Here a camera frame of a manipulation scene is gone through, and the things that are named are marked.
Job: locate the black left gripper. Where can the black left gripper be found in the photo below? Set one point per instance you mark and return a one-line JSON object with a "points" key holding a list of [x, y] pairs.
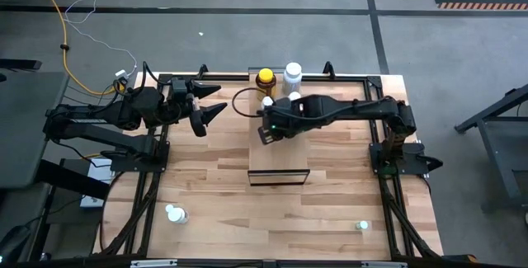
{"points": [[198, 123]]}

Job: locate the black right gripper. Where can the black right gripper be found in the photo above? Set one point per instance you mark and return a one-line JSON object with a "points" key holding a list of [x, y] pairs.
{"points": [[286, 115]]}

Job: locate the plain white medicine bottle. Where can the plain white medicine bottle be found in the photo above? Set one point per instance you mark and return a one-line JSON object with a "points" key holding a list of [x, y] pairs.
{"points": [[294, 95]]}

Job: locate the white bottle with blue label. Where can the white bottle with blue label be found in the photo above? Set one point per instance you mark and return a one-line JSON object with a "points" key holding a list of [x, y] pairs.
{"points": [[267, 102]]}

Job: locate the amber bottle with yellow cap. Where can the amber bottle with yellow cap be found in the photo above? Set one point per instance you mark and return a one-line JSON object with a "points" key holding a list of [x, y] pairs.
{"points": [[266, 75]]}

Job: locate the tall white medicine bottle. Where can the tall white medicine bottle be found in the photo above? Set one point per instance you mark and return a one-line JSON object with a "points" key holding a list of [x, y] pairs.
{"points": [[293, 70]]}

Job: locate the white bottle with grey label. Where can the white bottle with grey label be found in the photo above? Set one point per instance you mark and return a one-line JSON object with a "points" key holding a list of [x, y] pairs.
{"points": [[177, 215]]}

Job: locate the small green pill bottle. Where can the small green pill bottle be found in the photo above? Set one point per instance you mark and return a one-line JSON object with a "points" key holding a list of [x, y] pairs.
{"points": [[363, 225]]}

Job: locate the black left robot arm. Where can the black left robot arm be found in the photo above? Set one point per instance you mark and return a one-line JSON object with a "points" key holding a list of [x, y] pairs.
{"points": [[123, 113]]}

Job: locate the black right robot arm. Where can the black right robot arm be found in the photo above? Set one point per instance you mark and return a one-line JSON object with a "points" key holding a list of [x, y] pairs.
{"points": [[363, 111]]}

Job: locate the white power box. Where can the white power box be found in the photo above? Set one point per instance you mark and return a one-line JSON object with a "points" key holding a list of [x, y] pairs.
{"points": [[101, 173]]}

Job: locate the black metal bar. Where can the black metal bar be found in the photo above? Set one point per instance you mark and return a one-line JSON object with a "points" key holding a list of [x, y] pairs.
{"points": [[20, 64]]}

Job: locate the grey desk top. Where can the grey desk top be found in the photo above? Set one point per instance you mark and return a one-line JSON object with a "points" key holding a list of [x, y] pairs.
{"points": [[20, 144]]}

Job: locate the black metal stand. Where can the black metal stand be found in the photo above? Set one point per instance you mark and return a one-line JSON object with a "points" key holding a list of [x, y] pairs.
{"points": [[501, 165]]}

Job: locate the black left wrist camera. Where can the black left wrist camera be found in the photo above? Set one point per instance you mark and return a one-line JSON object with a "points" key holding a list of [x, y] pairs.
{"points": [[179, 86]]}

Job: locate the black aluminium rig frame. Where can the black aluminium rig frame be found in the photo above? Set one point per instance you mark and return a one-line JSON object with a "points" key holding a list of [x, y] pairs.
{"points": [[350, 78]]}

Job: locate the silver metal bracket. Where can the silver metal bracket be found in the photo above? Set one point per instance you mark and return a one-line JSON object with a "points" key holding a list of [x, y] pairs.
{"points": [[383, 264], [154, 263]]}

